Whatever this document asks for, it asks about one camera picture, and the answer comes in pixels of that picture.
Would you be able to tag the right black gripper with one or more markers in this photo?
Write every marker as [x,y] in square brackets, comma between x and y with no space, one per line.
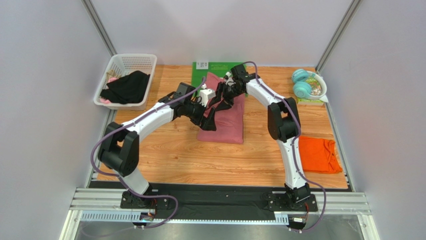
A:
[227,93]

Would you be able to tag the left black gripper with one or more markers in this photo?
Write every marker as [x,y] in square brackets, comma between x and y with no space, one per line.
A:
[206,123]

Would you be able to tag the pink t shirt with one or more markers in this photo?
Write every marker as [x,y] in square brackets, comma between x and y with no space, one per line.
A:
[229,125]

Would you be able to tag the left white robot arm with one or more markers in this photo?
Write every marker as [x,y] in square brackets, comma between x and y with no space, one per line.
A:
[119,148]

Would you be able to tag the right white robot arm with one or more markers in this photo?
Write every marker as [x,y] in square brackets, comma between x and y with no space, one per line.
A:
[283,125]

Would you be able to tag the green cutting mat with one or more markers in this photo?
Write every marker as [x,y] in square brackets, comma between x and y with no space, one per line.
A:
[217,68]

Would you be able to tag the teal headphones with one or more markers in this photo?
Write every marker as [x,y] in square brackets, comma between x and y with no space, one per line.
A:
[301,74]

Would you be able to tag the black garment in basket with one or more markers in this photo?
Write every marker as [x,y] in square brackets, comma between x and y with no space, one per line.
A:
[130,89]

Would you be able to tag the white plastic basket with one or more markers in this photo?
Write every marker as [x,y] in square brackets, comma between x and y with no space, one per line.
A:
[124,64]

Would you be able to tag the green picture book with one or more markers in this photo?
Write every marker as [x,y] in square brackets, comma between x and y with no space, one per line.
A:
[305,89]

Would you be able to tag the folded orange t shirt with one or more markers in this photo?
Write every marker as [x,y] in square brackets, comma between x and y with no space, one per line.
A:
[318,155]

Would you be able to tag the pink item in basket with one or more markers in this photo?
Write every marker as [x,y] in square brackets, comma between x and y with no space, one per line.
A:
[108,96]

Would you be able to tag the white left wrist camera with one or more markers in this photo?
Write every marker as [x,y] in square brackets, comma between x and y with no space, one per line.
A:
[206,95]

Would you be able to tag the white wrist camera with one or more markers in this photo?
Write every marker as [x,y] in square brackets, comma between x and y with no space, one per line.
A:
[228,79]
[206,95]

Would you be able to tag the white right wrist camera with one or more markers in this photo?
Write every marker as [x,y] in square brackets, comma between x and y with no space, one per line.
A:
[228,79]

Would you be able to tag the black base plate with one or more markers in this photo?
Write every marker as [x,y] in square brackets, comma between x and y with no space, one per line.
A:
[215,202]

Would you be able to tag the aluminium frame rail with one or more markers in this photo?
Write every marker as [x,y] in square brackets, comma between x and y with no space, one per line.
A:
[103,205]

